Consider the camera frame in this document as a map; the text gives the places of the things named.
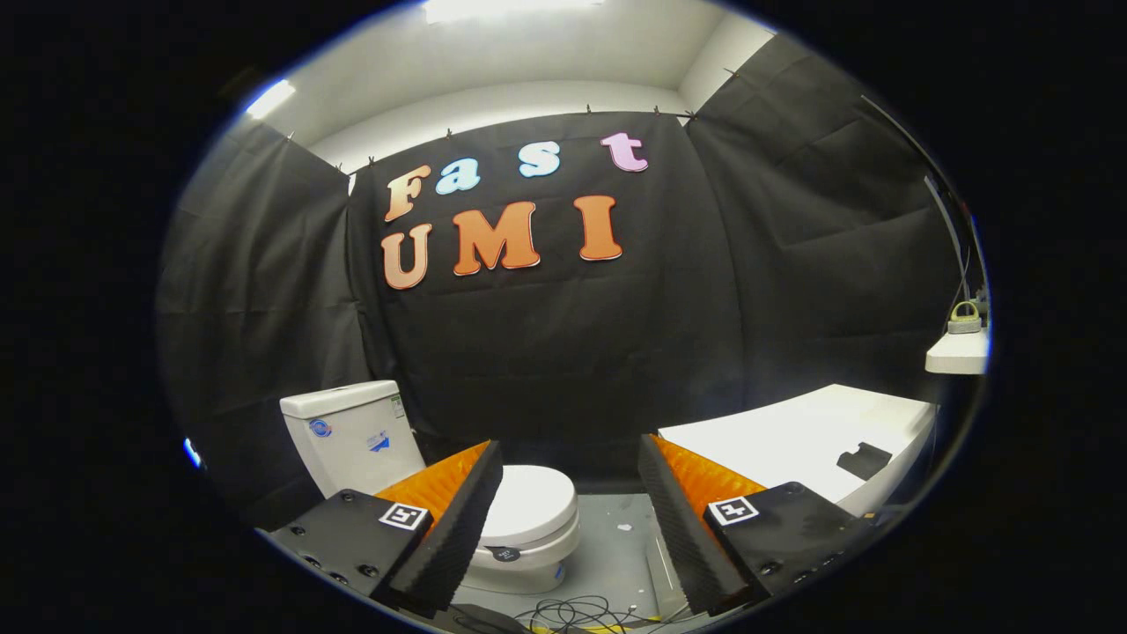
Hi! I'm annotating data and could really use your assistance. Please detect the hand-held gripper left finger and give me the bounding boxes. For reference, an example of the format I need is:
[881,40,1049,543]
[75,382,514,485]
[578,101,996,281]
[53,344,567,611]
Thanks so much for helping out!
[264,439,505,619]

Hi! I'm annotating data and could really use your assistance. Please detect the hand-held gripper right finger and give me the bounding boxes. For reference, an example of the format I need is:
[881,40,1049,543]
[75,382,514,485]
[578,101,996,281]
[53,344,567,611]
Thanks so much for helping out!
[637,433,881,617]

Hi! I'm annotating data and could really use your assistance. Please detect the grey metal pole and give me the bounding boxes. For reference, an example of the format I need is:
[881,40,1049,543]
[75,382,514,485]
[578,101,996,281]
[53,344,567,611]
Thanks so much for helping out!
[924,176,969,305]

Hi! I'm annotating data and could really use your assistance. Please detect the white toilet lid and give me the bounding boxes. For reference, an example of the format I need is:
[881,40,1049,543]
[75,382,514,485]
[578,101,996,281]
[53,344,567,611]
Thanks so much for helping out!
[482,465,579,549]

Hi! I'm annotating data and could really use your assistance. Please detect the tangle of black cables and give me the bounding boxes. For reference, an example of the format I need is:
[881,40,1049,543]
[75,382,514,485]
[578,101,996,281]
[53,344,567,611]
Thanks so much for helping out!
[515,595,670,634]

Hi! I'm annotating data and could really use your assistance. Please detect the large ceiling light panel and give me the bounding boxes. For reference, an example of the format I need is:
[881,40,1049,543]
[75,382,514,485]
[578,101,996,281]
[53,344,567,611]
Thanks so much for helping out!
[423,0,608,23]

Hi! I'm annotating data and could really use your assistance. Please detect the small black bracket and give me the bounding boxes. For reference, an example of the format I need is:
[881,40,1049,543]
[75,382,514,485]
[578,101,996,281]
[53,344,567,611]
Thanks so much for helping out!
[835,442,894,481]

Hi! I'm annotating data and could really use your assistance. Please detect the white drawer cabinet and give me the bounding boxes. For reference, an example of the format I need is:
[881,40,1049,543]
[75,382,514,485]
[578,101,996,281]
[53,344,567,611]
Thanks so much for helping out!
[647,384,937,617]

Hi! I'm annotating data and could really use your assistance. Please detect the white shelf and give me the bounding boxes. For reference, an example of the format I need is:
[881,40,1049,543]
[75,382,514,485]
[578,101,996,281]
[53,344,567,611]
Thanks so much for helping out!
[924,330,990,375]

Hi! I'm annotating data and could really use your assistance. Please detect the black backdrop cloth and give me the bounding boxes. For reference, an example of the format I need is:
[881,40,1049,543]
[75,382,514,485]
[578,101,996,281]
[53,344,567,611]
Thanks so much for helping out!
[158,35,965,529]

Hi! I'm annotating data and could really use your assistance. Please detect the white toilet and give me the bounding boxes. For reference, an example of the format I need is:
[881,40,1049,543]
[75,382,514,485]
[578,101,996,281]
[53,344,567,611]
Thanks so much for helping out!
[280,380,582,595]

